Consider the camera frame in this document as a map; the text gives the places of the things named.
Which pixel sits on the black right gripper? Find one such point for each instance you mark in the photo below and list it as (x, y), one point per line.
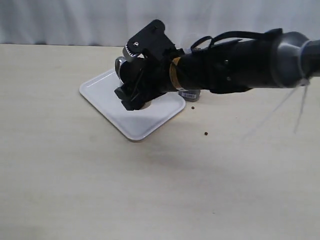
(139, 87)

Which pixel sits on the steel mug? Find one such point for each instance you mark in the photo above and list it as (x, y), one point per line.
(128, 71)

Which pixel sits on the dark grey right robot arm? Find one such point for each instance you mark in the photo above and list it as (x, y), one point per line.
(231, 62)

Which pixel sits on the clear plastic tumbler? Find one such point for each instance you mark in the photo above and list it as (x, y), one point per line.
(190, 93)

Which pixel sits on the white rectangular plastic tray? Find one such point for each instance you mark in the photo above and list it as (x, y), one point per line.
(134, 125)

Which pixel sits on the white curtain backdrop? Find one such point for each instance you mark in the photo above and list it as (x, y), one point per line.
(113, 22)

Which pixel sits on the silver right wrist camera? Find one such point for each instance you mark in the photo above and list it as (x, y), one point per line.
(132, 50)

